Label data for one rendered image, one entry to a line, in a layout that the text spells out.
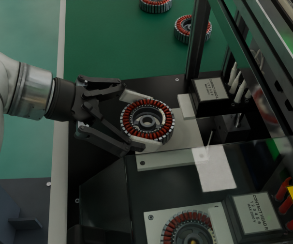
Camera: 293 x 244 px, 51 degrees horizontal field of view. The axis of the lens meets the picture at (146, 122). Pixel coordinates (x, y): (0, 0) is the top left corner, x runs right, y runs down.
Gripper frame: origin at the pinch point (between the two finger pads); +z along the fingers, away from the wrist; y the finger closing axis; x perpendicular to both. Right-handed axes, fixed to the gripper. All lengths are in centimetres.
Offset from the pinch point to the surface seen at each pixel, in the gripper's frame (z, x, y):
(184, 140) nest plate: 9.9, -0.7, 2.0
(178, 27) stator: 15.3, 3.1, -37.5
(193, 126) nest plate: 12.4, 0.8, -1.5
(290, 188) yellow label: -2.7, 24.9, 27.1
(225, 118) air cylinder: 15.4, 7.5, 0.4
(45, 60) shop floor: 1, -97, -121
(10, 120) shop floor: -13, -106, -75
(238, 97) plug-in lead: 10.7, 15.2, 2.4
